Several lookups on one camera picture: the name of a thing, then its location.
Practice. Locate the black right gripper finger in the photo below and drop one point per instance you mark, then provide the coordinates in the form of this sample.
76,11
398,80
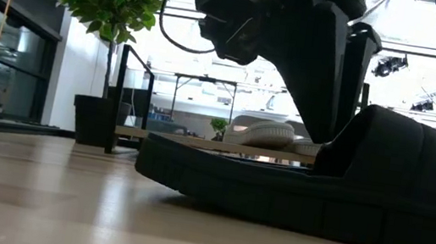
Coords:
355,73
319,68

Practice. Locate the black rubber slide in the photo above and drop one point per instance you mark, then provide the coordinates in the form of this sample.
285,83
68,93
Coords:
362,193

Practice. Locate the black ceiling spotlight cluster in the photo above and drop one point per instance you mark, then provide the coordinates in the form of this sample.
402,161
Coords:
422,105
388,67

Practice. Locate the long ceiling light strip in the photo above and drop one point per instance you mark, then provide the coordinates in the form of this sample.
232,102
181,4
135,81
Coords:
424,51

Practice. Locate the small green potted plant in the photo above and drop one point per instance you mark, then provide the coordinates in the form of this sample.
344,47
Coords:
218,125

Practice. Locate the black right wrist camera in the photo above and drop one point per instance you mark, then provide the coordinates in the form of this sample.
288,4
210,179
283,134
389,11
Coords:
234,38

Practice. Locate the black metal workbench frame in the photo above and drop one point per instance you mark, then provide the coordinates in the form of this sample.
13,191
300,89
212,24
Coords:
207,79

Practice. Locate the wooden shelf with black frame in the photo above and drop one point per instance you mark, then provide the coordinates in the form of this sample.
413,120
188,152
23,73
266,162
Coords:
181,140

